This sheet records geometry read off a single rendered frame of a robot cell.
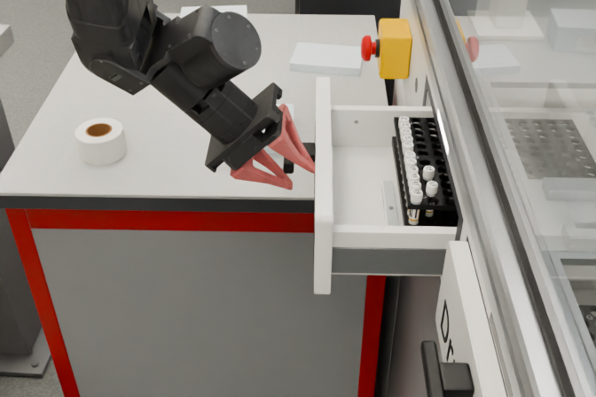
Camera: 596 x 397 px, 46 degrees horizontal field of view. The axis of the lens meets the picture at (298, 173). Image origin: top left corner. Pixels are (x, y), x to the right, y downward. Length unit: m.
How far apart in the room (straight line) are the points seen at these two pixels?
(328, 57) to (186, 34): 0.67
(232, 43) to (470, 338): 0.33
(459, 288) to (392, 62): 0.53
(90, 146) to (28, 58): 2.15
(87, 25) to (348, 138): 0.42
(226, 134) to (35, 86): 2.27
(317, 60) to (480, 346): 0.80
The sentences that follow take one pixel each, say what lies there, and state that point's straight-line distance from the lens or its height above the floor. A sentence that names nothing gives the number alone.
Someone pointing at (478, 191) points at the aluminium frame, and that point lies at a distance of 0.64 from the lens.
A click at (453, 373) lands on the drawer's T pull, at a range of 0.59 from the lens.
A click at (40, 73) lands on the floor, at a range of 3.08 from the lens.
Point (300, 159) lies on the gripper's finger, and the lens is 0.77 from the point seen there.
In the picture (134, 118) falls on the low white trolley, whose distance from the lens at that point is 1.19.
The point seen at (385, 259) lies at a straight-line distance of 0.75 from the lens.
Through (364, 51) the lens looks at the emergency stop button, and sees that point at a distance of 1.10.
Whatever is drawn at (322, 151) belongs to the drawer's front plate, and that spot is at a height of 0.93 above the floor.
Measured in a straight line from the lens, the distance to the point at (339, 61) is 1.29.
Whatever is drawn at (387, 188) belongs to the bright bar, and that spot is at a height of 0.85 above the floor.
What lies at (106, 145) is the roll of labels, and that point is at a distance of 1.07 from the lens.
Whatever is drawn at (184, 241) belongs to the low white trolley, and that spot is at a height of 0.66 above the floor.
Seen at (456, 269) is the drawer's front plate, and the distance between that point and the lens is 0.65.
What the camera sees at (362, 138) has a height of 0.85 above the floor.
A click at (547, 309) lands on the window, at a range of 0.53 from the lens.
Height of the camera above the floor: 1.37
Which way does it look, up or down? 36 degrees down
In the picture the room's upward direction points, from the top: straight up
